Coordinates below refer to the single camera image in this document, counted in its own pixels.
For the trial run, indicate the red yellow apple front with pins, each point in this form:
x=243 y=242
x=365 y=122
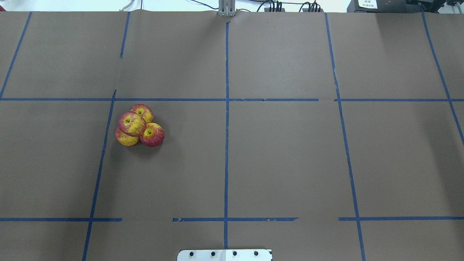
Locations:
x=125 y=139

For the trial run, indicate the lone red yellow apple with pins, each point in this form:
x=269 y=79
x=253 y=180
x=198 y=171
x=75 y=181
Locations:
x=132 y=124

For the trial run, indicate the brown paper table mat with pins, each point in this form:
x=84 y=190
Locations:
x=323 y=136

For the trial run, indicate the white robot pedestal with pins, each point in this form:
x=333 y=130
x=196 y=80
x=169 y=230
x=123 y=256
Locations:
x=225 y=255

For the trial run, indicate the orange black connector box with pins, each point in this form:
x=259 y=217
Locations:
x=274 y=7

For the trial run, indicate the red yellow apple rear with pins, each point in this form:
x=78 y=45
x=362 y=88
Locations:
x=144 y=111

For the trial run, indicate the red yellow apple side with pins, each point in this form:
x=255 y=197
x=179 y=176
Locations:
x=153 y=135

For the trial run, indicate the aluminium frame post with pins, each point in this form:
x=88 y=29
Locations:
x=226 y=8

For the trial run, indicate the black computer box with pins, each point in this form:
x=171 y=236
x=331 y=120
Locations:
x=382 y=6

